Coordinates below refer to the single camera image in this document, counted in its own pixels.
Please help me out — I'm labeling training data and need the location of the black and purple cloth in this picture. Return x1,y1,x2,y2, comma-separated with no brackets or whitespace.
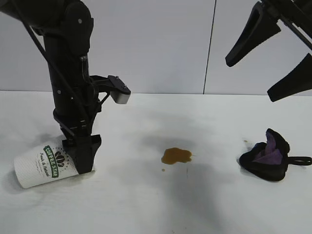
238,128,312,182

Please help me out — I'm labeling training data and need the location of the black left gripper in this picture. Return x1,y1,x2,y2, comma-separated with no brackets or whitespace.
52,75,103,175

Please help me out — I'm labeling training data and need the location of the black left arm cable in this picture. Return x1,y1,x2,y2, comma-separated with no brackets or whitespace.
23,21,90,127

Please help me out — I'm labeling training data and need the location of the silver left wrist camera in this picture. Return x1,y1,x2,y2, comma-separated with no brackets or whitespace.
89,75,132,105

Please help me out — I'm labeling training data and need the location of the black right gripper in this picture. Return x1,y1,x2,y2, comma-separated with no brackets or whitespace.
225,0,312,102

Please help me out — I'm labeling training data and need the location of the white paper coffee cup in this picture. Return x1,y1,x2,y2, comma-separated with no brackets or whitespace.
13,135,97,189

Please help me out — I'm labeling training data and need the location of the brown coffee spill puddle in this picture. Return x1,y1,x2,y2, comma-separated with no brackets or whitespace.
160,147,195,165

